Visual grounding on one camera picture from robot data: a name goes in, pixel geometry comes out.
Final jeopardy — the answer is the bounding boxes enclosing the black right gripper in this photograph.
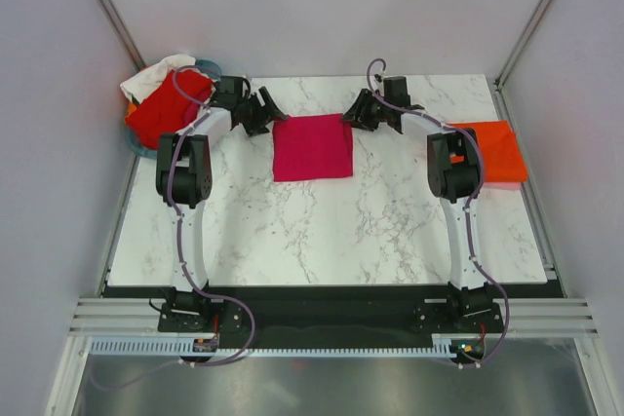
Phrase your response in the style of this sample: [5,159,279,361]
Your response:
[339,89,390,132]

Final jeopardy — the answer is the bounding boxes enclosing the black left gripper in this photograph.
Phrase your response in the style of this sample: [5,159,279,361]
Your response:
[238,89,287,138]

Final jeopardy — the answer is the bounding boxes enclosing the magenta t shirt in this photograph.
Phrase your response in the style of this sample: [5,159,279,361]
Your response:
[272,114,354,182]

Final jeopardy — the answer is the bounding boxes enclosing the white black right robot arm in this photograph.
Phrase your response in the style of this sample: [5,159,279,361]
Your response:
[342,74,500,332]

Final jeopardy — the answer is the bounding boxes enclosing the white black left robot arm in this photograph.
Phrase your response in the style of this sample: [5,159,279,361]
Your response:
[155,76,288,332]

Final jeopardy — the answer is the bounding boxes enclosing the teal laundry basket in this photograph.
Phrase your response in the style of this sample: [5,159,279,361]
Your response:
[125,65,220,159]

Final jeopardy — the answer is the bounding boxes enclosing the red t shirt in basket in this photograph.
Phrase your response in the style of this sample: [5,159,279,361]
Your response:
[125,70,213,150]

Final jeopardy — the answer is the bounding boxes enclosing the white black t shirt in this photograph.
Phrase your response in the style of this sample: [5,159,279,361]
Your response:
[120,54,221,103]

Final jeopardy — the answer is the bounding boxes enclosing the folded orange t shirt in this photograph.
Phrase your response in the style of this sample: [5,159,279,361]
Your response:
[452,121,527,185]

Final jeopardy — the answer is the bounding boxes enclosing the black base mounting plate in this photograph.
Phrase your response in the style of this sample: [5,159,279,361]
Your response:
[103,280,564,348]

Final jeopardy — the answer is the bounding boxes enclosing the left aluminium corner post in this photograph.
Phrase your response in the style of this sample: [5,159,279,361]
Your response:
[97,0,145,70]

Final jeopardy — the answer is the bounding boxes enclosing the aluminium corner post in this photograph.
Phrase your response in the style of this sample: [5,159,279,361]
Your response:
[97,0,145,70]
[491,0,555,92]

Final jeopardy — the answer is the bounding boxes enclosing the white slotted cable duct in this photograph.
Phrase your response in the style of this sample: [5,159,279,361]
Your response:
[89,336,483,358]

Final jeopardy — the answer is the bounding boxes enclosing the right aluminium corner post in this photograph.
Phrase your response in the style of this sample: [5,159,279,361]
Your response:
[491,0,555,92]

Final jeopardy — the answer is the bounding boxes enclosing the aluminium frame rail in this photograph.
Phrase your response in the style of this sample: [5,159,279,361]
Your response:
[69,298,598,338]

